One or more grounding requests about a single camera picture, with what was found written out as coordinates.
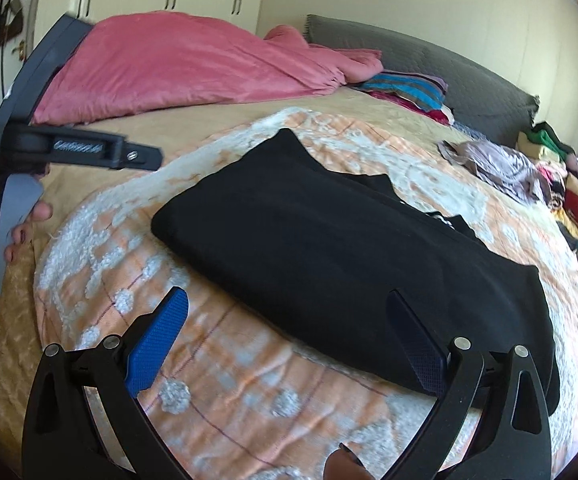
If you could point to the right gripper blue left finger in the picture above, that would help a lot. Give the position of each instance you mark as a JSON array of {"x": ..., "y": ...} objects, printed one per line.
[{"x": 149, "y": 339}]

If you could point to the lilac crumpled garment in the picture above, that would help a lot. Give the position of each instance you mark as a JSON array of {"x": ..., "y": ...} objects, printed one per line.
[{"x": 503, "y": 168}]

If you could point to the orange white bear quilt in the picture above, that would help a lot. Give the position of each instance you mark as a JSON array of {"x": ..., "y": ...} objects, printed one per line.
[{"x": 235, "y": 399}]

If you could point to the pink blanket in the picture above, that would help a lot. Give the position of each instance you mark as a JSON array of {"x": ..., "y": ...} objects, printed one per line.
[{"x": 131, "y": 64}]

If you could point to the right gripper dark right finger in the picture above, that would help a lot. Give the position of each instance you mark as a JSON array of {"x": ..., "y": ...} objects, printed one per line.
[{"x": 425, "y": 357}]

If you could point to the right hand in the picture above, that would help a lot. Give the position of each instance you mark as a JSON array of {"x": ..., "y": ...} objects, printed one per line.
[{"x": 343, "y": 464}]

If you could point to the striped folded clothes stack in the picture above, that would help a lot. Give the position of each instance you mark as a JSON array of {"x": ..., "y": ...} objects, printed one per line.
[{"x": 421, "y": 93}]

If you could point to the pile of folded clothes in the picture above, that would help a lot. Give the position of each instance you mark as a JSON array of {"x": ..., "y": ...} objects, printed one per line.
[{"x": 558, "y": 163}]

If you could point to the grey quilted headboard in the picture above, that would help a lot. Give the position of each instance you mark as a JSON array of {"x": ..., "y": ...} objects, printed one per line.
[{"x": 479, "y": 98}]

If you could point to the black IKISS sweater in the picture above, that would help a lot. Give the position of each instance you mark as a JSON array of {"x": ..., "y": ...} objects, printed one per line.
[{"x": 316, "y": 254}]

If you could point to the beige bed sheet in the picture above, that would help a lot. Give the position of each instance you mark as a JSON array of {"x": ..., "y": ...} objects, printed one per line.
[{"x": 103, "y": 267}]

